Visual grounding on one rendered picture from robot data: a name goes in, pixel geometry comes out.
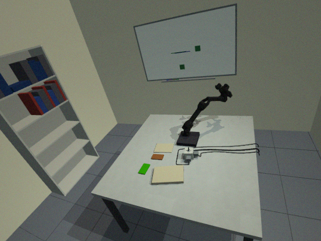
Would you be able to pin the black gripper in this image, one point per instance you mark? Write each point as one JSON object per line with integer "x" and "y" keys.
{"x": 218, "y": 86}

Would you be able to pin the beige flat rectangular block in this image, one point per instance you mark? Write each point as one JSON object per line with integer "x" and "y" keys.
{"x": 168, "y": 175}

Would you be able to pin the green flat block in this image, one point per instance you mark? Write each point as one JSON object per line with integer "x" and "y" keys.
{"x": 144, "y": 168}

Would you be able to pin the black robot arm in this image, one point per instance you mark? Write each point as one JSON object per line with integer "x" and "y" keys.
{"x": 202, "y": 105}

